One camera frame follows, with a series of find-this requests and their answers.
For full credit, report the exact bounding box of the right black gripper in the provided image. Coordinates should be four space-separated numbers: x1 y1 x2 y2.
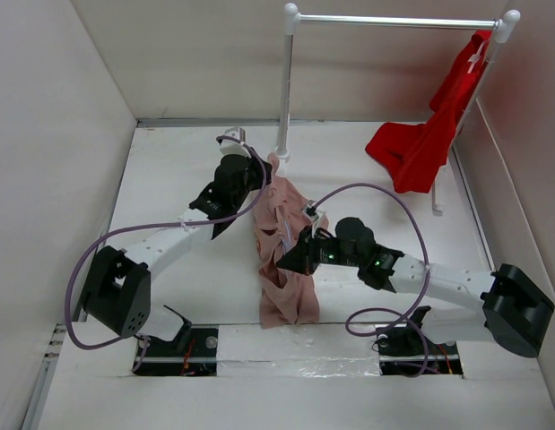
275 225 361 276

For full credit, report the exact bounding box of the pink printed t shirt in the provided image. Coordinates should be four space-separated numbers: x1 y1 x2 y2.
253 154 320 329

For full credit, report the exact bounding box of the light blue wire hanger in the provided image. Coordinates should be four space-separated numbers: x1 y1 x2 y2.
277 208 295 254

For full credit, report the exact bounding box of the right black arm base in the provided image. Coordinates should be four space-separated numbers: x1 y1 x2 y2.
371 322 464 377

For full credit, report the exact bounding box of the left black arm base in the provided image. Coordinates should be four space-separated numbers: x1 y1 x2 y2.
132 317 219 377

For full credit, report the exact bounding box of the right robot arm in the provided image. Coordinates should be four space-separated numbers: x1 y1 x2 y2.
277 217 554 358

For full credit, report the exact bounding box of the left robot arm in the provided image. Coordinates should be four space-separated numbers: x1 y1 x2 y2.
79 154 273 356

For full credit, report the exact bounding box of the red t shirt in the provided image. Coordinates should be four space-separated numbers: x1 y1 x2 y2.
365 30 492 194

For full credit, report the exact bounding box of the white clothes rack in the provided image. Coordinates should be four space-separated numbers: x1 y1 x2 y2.
282 1 509 215

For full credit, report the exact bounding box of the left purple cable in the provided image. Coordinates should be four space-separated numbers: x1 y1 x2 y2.
64 135 267 350

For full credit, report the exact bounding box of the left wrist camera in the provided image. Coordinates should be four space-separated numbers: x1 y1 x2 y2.
216 126 249 157

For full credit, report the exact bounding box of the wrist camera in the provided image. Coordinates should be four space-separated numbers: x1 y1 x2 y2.
302 201 328 232
216 126 249 157

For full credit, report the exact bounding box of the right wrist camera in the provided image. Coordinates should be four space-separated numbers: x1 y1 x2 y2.
302 201 328 232

